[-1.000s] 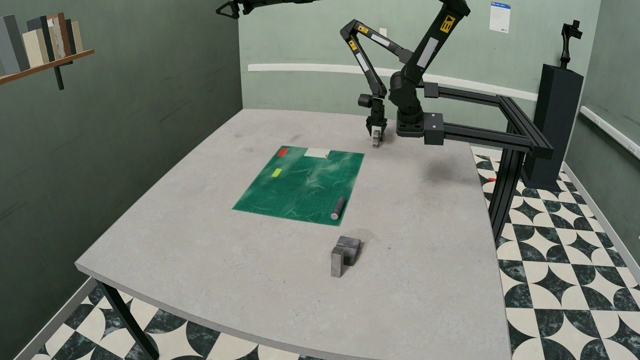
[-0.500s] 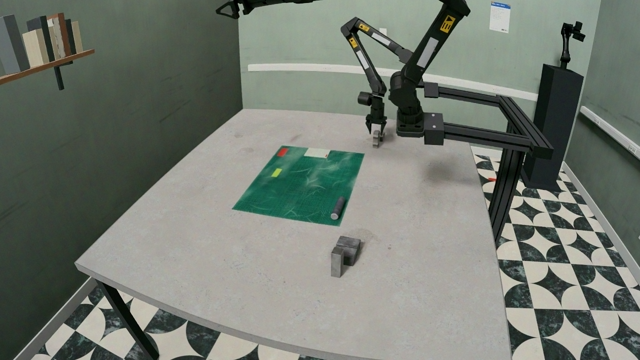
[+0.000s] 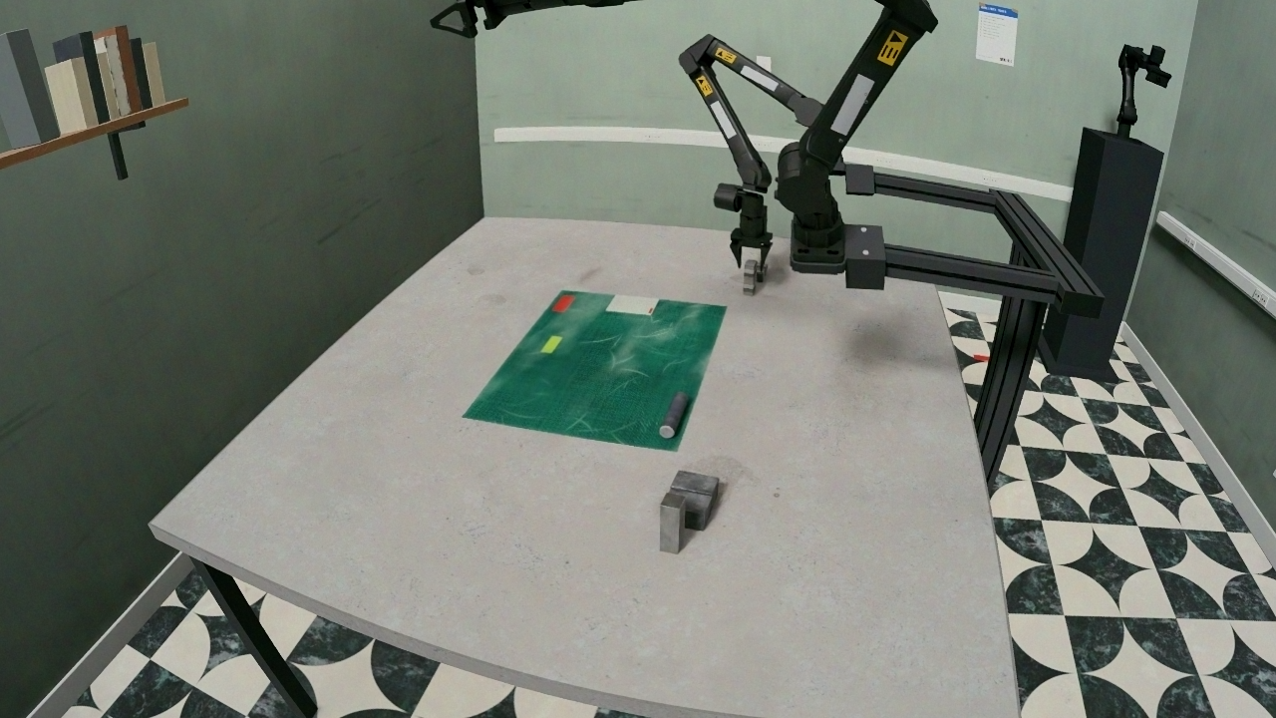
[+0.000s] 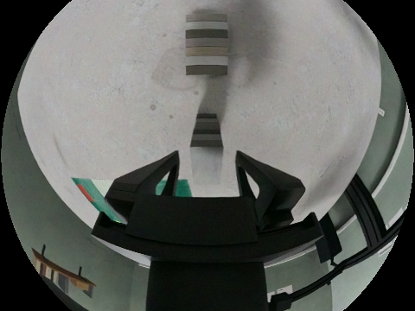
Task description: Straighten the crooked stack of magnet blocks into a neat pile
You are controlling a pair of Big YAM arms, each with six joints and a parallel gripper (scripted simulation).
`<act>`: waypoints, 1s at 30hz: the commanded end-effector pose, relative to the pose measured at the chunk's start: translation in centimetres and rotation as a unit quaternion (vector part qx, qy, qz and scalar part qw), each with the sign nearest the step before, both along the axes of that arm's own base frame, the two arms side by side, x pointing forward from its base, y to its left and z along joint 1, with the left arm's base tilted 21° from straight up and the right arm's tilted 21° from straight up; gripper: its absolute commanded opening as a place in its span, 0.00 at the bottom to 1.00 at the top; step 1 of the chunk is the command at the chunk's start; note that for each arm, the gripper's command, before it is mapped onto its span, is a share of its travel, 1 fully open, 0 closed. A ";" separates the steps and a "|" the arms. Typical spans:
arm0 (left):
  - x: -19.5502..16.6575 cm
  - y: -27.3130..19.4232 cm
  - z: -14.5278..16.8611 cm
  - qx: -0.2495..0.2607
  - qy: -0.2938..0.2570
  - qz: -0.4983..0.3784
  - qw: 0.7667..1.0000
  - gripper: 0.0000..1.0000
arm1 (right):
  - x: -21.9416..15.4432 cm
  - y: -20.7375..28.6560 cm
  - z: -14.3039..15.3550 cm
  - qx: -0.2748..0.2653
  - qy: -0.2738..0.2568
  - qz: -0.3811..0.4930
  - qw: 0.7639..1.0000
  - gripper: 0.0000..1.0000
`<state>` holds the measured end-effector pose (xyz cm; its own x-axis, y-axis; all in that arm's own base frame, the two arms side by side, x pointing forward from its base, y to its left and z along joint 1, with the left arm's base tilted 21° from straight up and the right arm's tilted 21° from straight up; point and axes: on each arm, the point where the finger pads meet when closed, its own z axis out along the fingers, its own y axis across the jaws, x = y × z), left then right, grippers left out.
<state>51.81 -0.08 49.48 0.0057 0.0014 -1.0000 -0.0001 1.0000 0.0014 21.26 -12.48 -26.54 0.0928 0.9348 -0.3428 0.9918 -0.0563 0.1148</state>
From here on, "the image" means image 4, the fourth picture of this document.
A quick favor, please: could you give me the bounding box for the green flat sheet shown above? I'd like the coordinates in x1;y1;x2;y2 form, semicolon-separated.
72;177;193;224

